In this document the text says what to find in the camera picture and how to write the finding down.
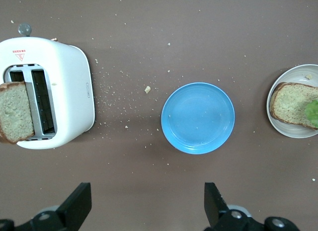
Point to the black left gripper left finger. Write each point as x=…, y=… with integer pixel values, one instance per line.
x=69, y=211

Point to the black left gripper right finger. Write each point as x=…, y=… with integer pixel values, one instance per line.
x=218, y=216

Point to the brown bread slice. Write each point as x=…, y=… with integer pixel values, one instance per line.
x=288, y=104
x=15, y=111

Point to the green lettuce leaf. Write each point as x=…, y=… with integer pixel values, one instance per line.
x=312, y=113

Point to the blue plate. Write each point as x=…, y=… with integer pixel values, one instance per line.
x=197, y=118

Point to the beige plate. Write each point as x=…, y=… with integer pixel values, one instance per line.
x=293, y=131

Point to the white toaster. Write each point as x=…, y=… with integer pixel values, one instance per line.
x=69, y=92

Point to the bread crumb chunk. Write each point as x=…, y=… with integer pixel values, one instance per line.
x=147, y=89

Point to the small lettuce scrap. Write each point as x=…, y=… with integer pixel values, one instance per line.
x=309, y=77

